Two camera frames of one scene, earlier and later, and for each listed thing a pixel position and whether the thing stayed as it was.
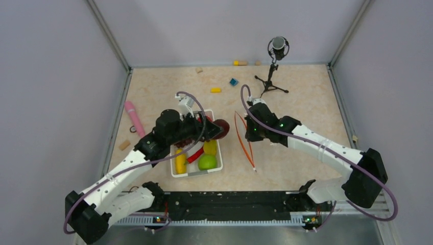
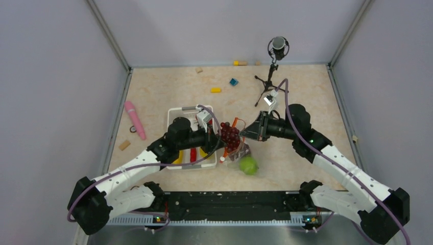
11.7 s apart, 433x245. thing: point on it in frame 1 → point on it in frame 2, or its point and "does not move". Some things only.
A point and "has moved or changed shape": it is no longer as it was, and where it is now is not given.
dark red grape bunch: x=184 y=143 has moved or changed shape
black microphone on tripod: x=278 y=48 does not move
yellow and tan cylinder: x=240 y=63 does not move
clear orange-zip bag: x=241 y=131 has moved or changed shape
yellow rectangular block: x=215 y=90 does not move
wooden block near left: x=124 y=145 does not move
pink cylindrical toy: x=130 y=107 does not move
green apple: x=207 y=162 → x=248 y=165
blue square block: x=234 y=81 does not move
